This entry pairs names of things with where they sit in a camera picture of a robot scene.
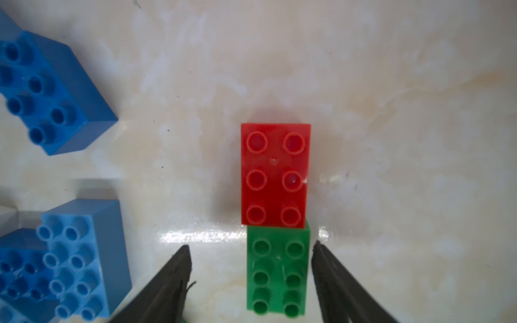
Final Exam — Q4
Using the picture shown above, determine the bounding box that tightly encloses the blue lego brick flat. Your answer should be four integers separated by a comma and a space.
1, 229, 59, 322

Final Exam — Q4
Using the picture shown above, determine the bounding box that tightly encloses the white lego brick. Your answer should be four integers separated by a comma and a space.
0, 205, 19, 237

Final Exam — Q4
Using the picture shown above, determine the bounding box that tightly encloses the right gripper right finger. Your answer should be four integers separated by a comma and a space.
311, 242, 397, 323

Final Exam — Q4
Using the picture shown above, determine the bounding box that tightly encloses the small green lego brick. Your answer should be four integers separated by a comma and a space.
246, 223, 311, 318

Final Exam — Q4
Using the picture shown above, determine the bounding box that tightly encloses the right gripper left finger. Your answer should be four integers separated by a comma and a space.
110, 245, 192, 323

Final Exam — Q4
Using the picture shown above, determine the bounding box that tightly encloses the light blue lego brick upright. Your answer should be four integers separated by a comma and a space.
36, 199, 132, 322

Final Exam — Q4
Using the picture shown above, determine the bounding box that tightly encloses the long blue lego brick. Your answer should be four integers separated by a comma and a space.
1, 11, 118, 156

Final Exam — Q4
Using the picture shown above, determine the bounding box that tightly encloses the small red lego brick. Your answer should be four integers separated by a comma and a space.
240, 123, 311, 229

